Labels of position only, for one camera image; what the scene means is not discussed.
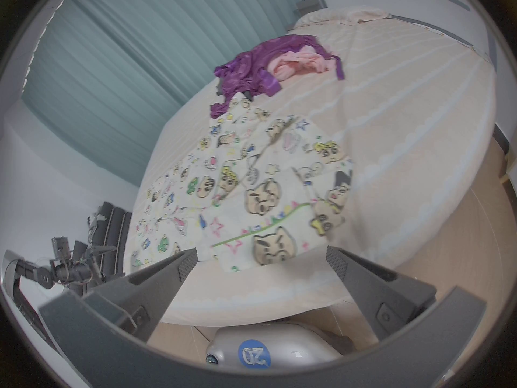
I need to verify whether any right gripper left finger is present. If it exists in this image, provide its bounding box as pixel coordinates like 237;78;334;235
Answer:
83;248;198;342

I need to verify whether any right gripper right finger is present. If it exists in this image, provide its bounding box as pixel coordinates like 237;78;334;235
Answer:
326;246;437;343

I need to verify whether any white printed pyjama top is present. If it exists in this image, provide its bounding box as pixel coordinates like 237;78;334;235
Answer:
130;97;354;273

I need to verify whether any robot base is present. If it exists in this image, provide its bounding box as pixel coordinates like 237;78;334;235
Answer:
205;324;356;369

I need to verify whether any bed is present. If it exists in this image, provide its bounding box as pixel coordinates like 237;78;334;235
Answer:
123;0;501;326

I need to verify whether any pile of clothes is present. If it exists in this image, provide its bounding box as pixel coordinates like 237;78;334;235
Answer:
210;35;346;118

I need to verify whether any grey crumpled cloth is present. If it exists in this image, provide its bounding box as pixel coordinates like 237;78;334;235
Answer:
87;205;106;237

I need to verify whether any blue-green curtain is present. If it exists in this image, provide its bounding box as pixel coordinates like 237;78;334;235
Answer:
20;0;312;187

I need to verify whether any cream pillow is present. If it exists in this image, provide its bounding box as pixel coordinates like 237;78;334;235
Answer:
294;7;390;29

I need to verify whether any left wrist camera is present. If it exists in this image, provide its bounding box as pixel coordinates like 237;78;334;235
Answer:
51;237;70;259

